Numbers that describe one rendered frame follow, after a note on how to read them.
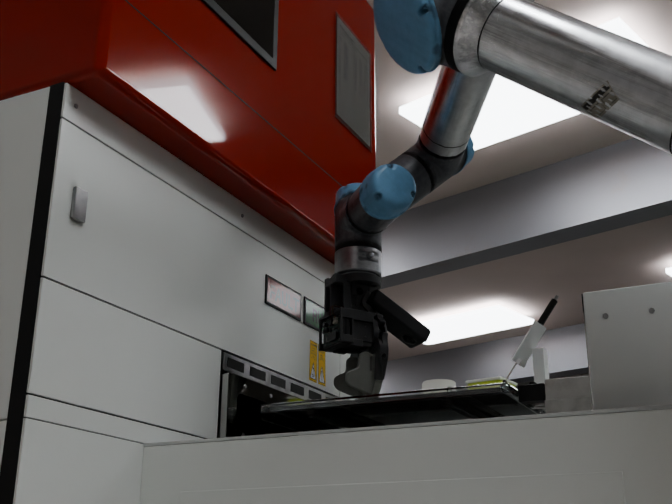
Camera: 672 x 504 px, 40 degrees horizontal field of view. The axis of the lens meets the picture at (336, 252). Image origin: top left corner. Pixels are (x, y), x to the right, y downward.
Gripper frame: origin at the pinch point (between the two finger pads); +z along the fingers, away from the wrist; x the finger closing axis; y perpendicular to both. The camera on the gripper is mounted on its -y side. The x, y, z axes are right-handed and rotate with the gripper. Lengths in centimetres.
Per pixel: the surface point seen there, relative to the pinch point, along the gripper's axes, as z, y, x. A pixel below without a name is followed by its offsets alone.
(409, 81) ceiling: -212, -152, -214
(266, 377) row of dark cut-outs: -4.6, 13.7, -8.1
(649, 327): 0, -2, 53
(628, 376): 5, -1, 51
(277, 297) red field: -18.2, 11.6, -9.7
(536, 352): -12.8, -33.9, -0.6
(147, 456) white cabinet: 11.0, 36.8, 8.7
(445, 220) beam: -197, -250, -325
